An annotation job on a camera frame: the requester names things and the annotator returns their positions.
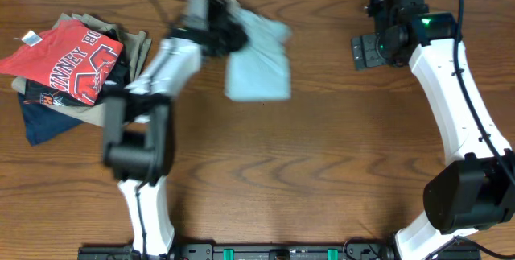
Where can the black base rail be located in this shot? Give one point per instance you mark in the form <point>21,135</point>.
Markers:
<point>357,249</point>

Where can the black printed folded t-shirt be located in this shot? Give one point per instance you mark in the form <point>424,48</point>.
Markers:
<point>36,93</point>

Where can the khaki folded garment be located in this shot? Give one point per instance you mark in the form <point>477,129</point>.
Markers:
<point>136,47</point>

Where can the red printed folded t-shirt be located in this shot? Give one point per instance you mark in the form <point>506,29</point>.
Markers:
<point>70,58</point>

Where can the light blue t-shirt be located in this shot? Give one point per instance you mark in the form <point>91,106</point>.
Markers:
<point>260,71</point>

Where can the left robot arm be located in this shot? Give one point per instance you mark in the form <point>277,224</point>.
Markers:
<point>138,137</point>

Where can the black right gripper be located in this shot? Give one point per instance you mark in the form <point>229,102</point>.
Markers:
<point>364,52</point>

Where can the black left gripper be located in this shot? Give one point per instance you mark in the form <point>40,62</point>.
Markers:
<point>237,30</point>

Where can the navy blue folded garment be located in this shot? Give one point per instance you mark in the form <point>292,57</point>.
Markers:
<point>43,124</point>

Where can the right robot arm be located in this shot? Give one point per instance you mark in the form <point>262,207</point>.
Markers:
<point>475,190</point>

